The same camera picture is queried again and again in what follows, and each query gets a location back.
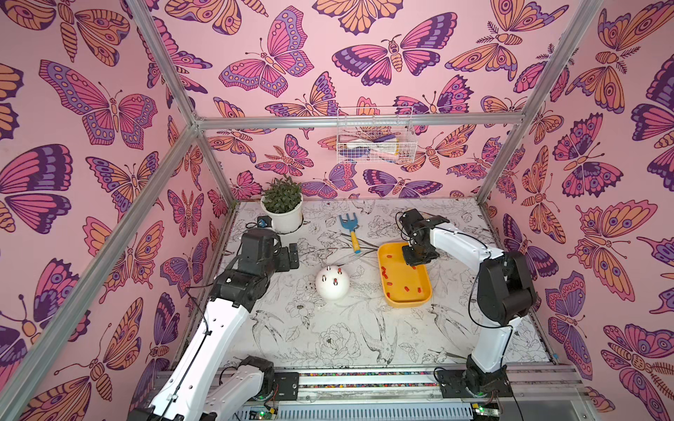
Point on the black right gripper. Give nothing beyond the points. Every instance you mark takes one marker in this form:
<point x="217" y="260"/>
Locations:
<point x="416" y="253"/>

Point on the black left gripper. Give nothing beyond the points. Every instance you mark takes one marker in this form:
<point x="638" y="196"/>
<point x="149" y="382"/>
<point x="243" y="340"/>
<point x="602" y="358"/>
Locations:
<point x="284" y="264"/>

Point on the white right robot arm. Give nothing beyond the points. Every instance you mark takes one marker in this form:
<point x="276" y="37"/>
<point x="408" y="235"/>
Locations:
<point x="503" y="286"/>

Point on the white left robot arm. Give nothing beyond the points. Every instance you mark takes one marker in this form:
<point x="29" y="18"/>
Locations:
<point x="193" y="391"/>

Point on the white dome with screws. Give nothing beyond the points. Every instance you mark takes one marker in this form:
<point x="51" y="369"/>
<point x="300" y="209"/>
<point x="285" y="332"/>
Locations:
<point x="332" y="283"/>

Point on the yellow plastic tray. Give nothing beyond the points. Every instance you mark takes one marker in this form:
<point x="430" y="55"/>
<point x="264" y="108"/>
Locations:
<point x="403" y="286"/>

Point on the blue yellow garden rake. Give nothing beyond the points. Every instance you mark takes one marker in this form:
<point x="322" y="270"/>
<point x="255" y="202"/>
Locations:
<point x="350" y="223"/>

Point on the green plant in white pot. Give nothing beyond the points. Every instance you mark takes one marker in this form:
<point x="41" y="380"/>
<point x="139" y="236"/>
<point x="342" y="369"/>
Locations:
<point x="283" y="202"/>

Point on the white wire wall basket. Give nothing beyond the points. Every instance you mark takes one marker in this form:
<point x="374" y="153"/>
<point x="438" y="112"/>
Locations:
<point x="376" y="138"/>

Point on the aluminium frame corner post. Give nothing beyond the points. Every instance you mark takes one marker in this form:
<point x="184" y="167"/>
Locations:
<point x="145" y="23"/>

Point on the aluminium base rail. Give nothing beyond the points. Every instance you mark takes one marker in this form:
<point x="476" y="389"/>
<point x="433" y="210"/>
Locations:
<point x="525" y="382"/>

